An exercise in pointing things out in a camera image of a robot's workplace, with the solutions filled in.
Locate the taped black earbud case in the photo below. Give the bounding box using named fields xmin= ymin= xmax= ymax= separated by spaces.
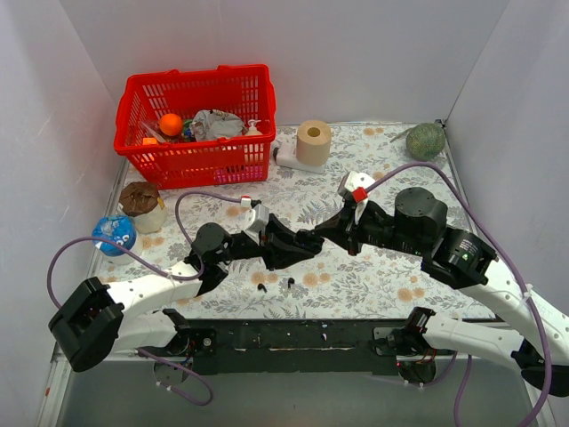
xmin=295 ymin=230 xmax=325 ymax=255

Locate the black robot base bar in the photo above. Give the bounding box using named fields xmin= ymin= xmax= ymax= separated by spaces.
xmin=150 ymin=306 xmax=454 ymax=383

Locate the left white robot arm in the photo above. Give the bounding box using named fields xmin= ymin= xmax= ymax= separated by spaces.
xmin=48 ymin=221 xmax=324 ymax=372

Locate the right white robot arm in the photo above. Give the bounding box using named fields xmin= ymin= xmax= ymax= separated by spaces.
xmin=260 ymin=188 xmax=568 ymax=397

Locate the white lotion bottle lying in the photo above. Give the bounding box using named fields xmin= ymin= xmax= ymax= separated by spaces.
xmin=272 ymin=141 xmax=325 ymax=174

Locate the brown toilet paper roll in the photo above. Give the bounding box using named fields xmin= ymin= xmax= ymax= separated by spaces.
xmin=296 ymin=120 xmax=332 ymax=166

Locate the green melon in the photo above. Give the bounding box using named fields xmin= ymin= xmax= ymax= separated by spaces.
xmin=390 ymin=123 xmax=445 ymax=162

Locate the white pump bottle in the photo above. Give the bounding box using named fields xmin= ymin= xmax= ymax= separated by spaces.
xmin=244 ymin=119 xmax=262 ymax=136

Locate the brown-lid white jar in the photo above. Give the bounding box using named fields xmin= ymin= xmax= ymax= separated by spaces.
xmin=118 ymin=181 xmax=168 ymax=234

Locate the crumpled silver snack bag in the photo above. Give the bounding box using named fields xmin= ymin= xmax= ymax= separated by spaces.
xmin=190 ymin=109 xmax=245 ymax=141

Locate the red plastic shopping basket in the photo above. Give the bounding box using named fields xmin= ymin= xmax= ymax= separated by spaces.
xmin=114 ymin=64 xmax=276 ymax=189

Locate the orange fruit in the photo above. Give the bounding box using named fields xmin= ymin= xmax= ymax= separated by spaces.
xmin=158 ymin=113 xmax=183 ymax=137

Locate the clear plastic packet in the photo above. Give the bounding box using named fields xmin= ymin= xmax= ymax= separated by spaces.
xmin=139 ymin=120 xmax=170 ymax=144

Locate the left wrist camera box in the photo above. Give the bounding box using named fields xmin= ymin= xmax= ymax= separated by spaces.
xmin=244 ymin=204 xmax=270 ymax=243

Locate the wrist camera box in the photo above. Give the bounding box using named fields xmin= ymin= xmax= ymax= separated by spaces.
xmin=244 ymin=204 xmax=270 ymax=243
xmin=338 ymin=171 xmax=374 ymax=224

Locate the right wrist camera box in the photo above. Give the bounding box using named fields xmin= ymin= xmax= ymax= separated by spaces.
xmin=338 ymin=171 xmax=374 ymax=224

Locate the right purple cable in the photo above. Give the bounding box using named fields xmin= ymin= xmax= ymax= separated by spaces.
xmin=365 ymin=161 xmax=554 ymax=427

